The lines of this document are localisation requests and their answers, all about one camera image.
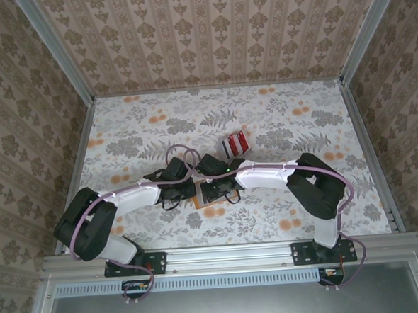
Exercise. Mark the long aluminium frame rail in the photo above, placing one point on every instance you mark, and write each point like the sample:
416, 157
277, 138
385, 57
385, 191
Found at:
229, 256

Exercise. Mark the aluminium frame post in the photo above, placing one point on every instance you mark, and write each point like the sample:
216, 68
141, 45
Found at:
57, 48
369, 29

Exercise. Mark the grey sheet metal panel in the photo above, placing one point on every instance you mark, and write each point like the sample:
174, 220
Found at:
232, 307

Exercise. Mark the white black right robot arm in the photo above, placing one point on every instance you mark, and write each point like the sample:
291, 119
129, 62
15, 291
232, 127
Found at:
263, 177

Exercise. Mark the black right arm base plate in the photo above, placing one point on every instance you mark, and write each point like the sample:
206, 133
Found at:
302, 253

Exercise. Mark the white card black magnetic stripe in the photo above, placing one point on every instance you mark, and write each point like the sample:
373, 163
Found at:
225, 147

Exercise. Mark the orange leather card holder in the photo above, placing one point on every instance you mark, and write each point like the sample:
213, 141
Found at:
198, 204

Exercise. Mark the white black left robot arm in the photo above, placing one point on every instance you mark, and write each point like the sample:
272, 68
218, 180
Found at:
137, 200

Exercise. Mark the thin aluminium table edge rail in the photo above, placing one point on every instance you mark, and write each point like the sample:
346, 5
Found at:
219, 87

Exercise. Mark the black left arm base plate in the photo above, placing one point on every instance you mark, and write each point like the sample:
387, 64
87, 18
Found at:
156, 260

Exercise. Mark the clear acrylic card stand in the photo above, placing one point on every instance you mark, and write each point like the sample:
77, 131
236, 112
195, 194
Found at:
220, 156

